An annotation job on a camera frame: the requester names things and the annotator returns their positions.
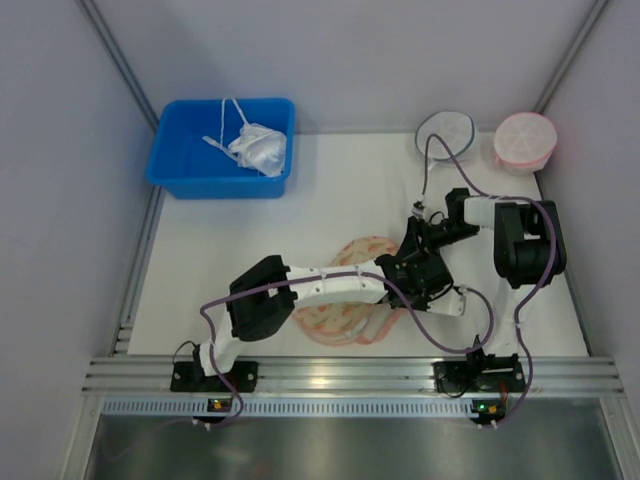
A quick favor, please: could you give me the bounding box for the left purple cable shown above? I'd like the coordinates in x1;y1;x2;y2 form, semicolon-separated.
199;272;498;426

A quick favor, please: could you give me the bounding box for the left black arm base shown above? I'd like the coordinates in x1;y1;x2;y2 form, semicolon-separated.
169;356;259;393

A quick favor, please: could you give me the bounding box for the blue plastic bin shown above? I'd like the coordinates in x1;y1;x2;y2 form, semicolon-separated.
146;98;296;200

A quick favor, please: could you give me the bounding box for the pink-trimmed round mesh bag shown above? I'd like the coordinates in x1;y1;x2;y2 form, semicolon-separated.
493;112;558;175

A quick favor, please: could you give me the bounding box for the purple cable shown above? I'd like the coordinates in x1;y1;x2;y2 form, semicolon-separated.
419;133;558;427
199;272;498;426

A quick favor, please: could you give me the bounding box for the white bra in bin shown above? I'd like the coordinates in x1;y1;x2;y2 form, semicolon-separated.
202;98;287;178

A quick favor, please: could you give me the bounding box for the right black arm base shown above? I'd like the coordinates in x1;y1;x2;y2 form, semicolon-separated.
433;357;525;398

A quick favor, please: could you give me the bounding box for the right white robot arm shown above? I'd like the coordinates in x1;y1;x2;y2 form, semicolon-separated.
389;188;567;348

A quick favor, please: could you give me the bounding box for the blue-trimmed round mesh bag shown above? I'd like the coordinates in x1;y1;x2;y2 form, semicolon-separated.
414;111;480;172

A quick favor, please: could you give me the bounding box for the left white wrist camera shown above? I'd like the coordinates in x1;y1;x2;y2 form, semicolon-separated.
431;285;467;317

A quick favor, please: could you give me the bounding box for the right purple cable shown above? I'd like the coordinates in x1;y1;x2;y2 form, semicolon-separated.
419;133;558;427

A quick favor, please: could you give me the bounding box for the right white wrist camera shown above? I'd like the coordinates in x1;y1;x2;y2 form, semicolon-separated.
411;200;428;220

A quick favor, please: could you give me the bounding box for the slotted grey cable duct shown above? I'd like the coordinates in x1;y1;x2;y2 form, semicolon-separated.
102;397;504;419

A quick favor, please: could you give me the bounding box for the pink floral laundry bag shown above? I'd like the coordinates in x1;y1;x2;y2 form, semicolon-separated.
291;236;406;347

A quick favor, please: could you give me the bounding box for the aluminium mounting rail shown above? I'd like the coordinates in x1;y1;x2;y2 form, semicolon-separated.
81;356;624;398

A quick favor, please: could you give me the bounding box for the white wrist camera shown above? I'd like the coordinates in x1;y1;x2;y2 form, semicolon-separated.
411;200;428;220
431;285;467;317

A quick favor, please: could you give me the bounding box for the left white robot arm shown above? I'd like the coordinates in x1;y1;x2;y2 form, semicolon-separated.
194;252;465;378

